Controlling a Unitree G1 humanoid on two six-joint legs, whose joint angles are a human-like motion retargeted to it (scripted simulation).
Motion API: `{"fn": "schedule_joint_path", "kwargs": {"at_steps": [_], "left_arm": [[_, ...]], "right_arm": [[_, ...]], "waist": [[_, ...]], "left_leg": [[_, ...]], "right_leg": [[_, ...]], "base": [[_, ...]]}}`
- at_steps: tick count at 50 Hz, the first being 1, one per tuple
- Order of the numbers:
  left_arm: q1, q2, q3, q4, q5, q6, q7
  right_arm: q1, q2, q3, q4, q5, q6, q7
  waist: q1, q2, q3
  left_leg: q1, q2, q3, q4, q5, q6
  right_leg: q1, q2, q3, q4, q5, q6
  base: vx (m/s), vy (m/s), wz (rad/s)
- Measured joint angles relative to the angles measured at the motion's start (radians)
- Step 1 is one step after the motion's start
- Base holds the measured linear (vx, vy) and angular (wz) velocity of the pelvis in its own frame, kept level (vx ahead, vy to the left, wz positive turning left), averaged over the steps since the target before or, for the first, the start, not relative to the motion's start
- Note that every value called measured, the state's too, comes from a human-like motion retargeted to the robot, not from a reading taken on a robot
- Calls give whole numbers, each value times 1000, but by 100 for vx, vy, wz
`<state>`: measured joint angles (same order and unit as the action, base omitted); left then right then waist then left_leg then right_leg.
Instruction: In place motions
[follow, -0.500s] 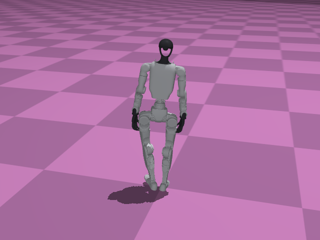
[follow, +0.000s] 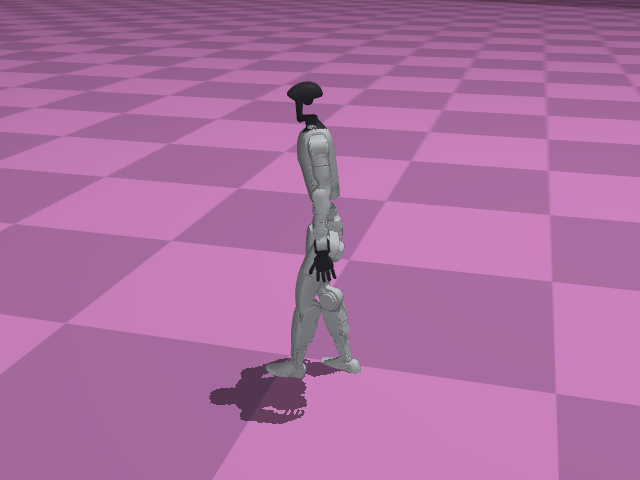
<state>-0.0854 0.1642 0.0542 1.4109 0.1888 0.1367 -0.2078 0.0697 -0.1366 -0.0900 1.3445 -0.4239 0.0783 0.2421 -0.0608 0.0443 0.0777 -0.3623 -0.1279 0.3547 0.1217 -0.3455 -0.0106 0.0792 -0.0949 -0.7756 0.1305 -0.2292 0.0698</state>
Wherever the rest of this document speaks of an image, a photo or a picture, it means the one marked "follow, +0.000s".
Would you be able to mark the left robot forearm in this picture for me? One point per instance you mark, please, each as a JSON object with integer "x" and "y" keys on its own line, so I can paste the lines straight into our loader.
{"x": 321, "y": 218}

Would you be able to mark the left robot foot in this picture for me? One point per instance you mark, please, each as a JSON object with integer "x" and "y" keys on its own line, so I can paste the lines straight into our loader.
{"x": 286, "y": 369}

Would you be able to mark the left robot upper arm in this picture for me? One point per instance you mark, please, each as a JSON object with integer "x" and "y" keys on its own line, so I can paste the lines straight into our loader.
{"x": 318, "y": 150}

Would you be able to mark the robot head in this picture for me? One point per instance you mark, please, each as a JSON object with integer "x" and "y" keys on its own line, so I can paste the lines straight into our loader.
{"x": 305, "y": 92}

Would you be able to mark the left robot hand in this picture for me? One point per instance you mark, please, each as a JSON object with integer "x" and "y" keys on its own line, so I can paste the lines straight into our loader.
{"x": 323, "y": 262}

